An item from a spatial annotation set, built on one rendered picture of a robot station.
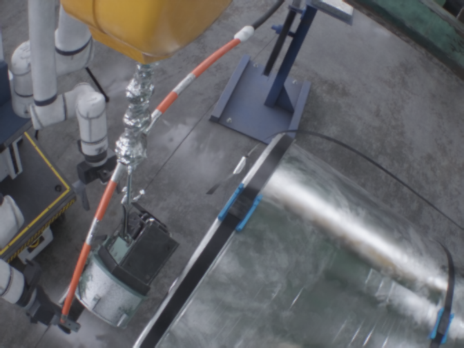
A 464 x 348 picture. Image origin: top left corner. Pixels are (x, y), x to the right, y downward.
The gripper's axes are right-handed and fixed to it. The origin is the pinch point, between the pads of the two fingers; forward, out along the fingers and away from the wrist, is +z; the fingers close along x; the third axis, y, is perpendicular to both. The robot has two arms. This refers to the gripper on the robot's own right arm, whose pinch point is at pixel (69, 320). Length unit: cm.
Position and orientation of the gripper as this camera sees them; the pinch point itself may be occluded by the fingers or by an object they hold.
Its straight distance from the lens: 117.2
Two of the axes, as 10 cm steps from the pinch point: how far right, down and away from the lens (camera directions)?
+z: 5.8, 5.4, 6.1
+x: 5.7, 2.7, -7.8
